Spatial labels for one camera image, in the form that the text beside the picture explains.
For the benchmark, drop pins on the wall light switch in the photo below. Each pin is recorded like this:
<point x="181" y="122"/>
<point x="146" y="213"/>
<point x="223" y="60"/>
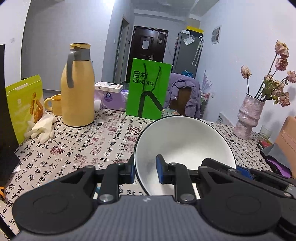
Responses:
<point x="12" y="39"/>

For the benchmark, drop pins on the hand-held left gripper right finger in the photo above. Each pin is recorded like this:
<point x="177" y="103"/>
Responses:
<point x="159" y="171"/>

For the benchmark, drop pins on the grey and purple cloth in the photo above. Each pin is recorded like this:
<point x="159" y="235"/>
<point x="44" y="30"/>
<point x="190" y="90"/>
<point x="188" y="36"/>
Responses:
<point x="275" y="160"/>

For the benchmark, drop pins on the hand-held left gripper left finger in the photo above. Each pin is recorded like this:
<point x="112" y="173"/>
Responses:
<point x="127" y="172"/>

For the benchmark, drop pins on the patterned seat cushion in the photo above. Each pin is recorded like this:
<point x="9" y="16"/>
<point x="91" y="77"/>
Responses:
<point x="172" y="112"/>

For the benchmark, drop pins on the yellow box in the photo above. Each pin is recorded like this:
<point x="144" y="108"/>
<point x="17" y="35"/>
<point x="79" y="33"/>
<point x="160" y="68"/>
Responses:
<point x="195" y="29"/>

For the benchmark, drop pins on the purple wall decoration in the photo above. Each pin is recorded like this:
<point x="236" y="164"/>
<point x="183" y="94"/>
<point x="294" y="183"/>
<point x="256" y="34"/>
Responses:
<point x="207" y="81"/>

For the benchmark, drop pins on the purple tissue pack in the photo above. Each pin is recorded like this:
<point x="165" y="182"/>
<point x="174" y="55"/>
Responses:
<point x="111" y="100"/>

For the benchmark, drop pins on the yellow thermos jug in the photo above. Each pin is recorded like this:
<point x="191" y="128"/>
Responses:
<point x="77" y="92"/>

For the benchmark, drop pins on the flat white box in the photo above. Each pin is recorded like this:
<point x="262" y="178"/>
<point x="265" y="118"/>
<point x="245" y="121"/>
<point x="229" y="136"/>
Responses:
<point x="108" y="87"/>

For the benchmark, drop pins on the storage rack with bottles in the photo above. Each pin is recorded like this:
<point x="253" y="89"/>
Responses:
<point x="205" y="105"/>

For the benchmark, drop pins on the pink ceramic vase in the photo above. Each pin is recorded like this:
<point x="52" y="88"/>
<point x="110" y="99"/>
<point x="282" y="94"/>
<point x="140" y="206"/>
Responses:
<point x="249" y="115"/>

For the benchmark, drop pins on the pink suitcase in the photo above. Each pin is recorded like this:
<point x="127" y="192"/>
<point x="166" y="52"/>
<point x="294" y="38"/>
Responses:
<point x="288" y="139"/>

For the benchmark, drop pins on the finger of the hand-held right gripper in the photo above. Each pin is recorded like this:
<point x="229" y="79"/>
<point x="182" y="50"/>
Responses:
<point x="217" y="164"/>
<point x="244" y="172"/>

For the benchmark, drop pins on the wooden chair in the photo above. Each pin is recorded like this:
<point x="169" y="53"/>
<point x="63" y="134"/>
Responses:
<point x="182" y="100"/>

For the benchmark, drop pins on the white rubber glove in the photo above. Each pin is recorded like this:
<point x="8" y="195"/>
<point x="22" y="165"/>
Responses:
<point x="41" y="128"/>

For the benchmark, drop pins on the wall picture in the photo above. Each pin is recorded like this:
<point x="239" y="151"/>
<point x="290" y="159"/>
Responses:
<point x="216" y="34"/>

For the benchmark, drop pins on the folded pale umbrella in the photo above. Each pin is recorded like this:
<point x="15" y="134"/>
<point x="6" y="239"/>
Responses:
<point x="197" y="51"/>

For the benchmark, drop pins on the blue plastic bag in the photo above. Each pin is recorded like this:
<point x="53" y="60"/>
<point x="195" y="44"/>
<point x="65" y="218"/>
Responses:
<point x="187" y="74"/>

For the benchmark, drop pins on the green paper bag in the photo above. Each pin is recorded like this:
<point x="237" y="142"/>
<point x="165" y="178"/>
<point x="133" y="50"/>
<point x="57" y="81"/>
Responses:
<point x="148" y="88"/>

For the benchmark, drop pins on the calligraphy printed tablecloth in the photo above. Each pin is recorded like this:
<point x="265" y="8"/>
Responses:
<point x="76" y="150"/>

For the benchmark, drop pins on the dark brown door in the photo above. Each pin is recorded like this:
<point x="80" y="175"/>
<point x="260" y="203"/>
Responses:
<point x="145" y="62"/>

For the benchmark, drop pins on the clear drinking glass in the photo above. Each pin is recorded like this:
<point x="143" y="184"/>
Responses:
<point x="265" y="134"/>

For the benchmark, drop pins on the yellow-green snack box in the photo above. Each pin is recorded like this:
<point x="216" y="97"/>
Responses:
<point x="23" y="104"/>

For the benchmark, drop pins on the white and blue carton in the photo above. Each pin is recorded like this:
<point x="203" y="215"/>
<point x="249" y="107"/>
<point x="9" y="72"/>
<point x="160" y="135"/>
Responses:
<point x="225" y="119"/>

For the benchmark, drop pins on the paper notice on door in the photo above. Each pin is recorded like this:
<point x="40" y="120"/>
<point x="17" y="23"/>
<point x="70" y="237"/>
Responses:
<point x="145" y="44"/>

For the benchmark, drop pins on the grey refrigerator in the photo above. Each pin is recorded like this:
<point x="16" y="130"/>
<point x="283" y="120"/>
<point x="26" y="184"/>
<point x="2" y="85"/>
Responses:
<point x="185" y="55"/>

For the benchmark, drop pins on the red box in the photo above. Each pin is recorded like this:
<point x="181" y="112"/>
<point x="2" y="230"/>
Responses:
<point x="263" y="144"/>

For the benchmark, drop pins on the dried pink roses bouquet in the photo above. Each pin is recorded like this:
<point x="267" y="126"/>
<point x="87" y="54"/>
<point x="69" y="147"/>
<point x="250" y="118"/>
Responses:
<point x="275" y="90"/>

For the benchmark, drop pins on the purple puffer jacket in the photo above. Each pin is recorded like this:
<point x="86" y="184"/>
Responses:
<point x="187" y="83"/>

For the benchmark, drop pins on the yellow mug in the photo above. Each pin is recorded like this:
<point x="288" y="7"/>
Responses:
<point x="54" y="104"/>

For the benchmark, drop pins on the white bowl with dark rim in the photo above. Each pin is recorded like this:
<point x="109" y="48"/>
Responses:
<point x="185" y="141"/>

